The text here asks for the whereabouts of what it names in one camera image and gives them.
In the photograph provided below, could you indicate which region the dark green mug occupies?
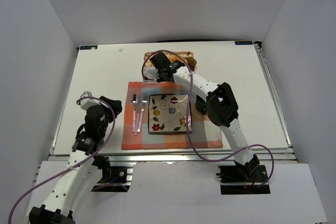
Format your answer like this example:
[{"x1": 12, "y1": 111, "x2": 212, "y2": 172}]
[{"x1": 195, "y1": 95, "x2": 207, "y2": 115}]

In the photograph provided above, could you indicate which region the pink-handled spoon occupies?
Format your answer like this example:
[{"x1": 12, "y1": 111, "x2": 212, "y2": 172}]
[{"x1": 131, "y1": 93, "x2": 140, "y2": 136}]

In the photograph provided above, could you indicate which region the blue corner label sticker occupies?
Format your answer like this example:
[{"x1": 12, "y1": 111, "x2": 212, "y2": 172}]
[{"x1": 79, "y1": 45, "x2": 98, "y2": 50}]

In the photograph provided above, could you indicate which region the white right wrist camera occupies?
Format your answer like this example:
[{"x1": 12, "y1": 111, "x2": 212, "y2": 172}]
[{"x1": 143, "y1": 67, "x2": 158, "y2": 81}]

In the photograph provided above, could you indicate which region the right blue corner label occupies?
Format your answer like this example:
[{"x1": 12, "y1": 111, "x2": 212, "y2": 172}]
[{"x1": 235, "y1": 40, "x2": 253, "y2": 46}]

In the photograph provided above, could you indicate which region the checkered orange placemat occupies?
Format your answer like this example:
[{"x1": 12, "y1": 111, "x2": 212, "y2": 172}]
[{"x1": 121, "y1": 82, "x2": 223, "y2": 151}]

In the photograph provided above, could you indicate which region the aluminium table frame rail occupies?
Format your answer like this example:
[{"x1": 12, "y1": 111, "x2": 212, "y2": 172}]
[{"x1": 47, "y1": 147, "x2": 298, "y2": 163}]

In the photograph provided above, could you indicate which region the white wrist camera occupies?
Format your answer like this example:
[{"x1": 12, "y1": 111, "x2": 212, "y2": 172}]
[
  {"x1": 143, "y1": 67, "x2": 158, "y2": 81},
  {"x1": 76, "y1": 91, "x2": 100, "y2": 111}
]

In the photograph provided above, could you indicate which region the floral serving tray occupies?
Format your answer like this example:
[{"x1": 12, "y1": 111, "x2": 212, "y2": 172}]
[{"x1": 144, "y1": 51, "x2": 195, "y2": 67}]

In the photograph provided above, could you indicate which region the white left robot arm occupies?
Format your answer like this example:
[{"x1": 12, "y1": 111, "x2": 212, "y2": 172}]
[{"x1": 28, "y1": 92, "x2": 122, "y2": 223}]

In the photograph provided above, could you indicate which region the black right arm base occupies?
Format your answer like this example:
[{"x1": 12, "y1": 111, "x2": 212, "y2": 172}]
[{"x1": 216, "y1": 165, "x2": 270, "y2": 195}]

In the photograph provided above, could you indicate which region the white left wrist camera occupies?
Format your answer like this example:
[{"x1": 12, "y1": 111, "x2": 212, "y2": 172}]
[{"x1": 76, "y1": 91, "x2": 100, "y2": 111}]

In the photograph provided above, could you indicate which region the pink-handled fork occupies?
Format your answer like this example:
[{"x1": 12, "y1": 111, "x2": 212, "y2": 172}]
[{"x1": 137, "y1": 93, "x2": 148, "y2": 133}]

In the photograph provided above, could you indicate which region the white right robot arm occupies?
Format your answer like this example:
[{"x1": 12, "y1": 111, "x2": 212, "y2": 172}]
[{"x1": 148, "y1": 50, "x2": 259, "y2": 177}]

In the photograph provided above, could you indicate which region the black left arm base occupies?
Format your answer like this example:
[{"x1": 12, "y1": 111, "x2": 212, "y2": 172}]
[{"x1": 91, "y1": 158, "x2": 133, "y2": 193}]

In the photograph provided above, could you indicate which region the brown muffin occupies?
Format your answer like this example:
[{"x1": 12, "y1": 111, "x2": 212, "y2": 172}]
[{"x1": 185, "y1": 57, "x2": 197, "y2": 71}]

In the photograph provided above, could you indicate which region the square floral plate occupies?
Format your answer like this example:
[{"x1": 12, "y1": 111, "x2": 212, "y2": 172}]
[{"x1": 148, "y1": 94, "x2": 192, "y2": 134}]

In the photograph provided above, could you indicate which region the pink-handled knife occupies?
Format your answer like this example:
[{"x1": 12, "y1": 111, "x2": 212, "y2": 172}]
[{"x1": 133, "y1": 93, "x2": 143, "y2": 133}]

